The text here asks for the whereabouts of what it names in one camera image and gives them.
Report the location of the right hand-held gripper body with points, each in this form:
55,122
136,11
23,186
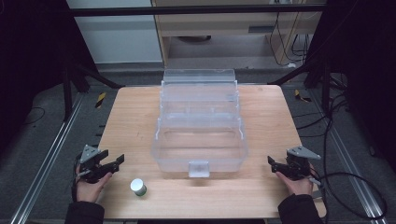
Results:
297,165

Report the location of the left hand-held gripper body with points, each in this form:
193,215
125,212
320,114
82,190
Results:
93,168

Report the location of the person's right hand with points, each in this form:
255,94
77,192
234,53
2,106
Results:
297,186

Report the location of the person's left hand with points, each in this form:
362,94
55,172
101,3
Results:
88,189

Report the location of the small green white-lidded can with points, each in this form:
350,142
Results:
138,186

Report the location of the yellow black floor tape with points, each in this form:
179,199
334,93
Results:
100,100
301,96

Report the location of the black metal stand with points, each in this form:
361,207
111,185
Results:
317,77
67,93

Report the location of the clear plastic storage box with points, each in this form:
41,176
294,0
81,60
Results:
199,124

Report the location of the white cabinet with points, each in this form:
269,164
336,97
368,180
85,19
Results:
118,37

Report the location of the light wooden desk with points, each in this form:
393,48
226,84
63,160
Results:
218,23

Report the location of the black crossbar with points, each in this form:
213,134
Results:
193,10

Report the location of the aluminium floor rail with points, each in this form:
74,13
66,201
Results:
46,161
351,165

